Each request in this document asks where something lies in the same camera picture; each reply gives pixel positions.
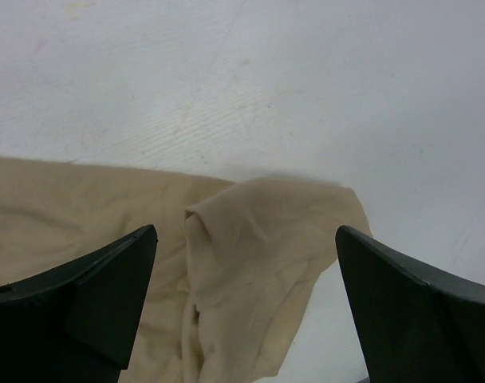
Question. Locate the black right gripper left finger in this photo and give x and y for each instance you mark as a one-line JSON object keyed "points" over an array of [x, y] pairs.
{"points": [[77, 322]]}

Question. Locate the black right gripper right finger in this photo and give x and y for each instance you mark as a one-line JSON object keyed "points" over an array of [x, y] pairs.
{"points": [[415, 322]]}

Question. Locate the beige t shirt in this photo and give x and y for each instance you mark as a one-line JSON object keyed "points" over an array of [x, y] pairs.
{"points": [[235, 263]]}

